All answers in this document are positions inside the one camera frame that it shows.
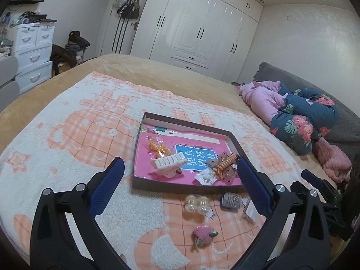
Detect white drawer chest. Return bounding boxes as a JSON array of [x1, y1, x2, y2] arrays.
[[12, 23, 55, 94]]

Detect stool with dark clothes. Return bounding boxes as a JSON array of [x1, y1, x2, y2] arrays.
[[65, 31, 91, 63]]

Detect tan bed cover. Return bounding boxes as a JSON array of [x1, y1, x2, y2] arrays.
[[1, 55, 328, 179]]

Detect orange white plush blanket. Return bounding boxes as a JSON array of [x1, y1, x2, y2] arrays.
[[1, 72, 301, 269]]

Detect white wardrobe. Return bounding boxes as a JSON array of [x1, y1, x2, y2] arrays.
[[130, 0, 262, 83]]

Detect pink knit cloth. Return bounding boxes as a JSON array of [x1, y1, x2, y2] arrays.
[[313, 137, 352, 183]]

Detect grey headboard cushion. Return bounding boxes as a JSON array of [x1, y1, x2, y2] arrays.
[[253, 62, 360, 159]]

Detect white claw hair clip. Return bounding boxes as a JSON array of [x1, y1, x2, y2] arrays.
[[150, 152, 189, 179]]

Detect white door with bags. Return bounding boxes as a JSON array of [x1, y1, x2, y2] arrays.
[[96, 0, 147, 57]]

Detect clear box of pins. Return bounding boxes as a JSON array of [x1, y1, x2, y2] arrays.
[[220, 192, 241, 210]]

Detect pearl bracelets in bag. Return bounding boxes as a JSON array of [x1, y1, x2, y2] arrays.
[[185, 193, 211, 214]]

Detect dotted mesh hair bow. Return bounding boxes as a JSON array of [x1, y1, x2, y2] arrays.
[[206, 152, 239, 185]]

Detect pink padded garment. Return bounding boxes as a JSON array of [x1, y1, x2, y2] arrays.
[[239, 81, 285, 126]]

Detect brown shallow cardboard tray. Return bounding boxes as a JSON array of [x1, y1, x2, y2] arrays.
[[132, 112, 245, 194]]

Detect earrings on white card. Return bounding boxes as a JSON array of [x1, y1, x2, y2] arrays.
[[195, 168, 218, 186]]

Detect blue floral quilt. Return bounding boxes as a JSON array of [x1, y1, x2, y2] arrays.
[[270, 83, 340, 155]]

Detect white small packet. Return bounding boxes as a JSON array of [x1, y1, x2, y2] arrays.
[[242, 197, 266, 225]]

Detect yellow bracelets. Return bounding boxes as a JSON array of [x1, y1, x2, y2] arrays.
[[148, 137, 171, 159]]

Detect orange spiral hair clip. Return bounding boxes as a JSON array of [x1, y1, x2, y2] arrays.
[[212, 154, 238, 179]]

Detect pink plush strawberry clip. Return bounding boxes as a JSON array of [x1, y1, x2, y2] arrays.
[[192, 225, 218, 247]]

